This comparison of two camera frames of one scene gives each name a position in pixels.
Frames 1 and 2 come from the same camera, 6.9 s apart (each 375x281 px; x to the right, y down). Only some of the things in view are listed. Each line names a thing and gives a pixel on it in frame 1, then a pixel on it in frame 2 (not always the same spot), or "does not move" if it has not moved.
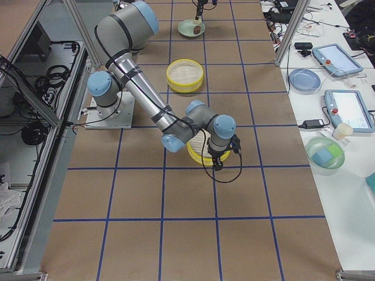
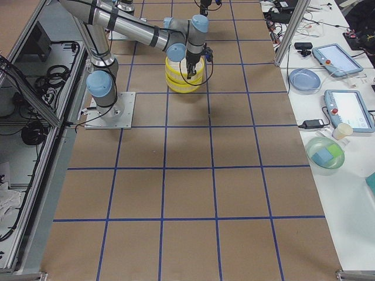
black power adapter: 312,123 does not move
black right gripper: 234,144 -> 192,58
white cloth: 9,198 does not move
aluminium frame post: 302,8 does not move
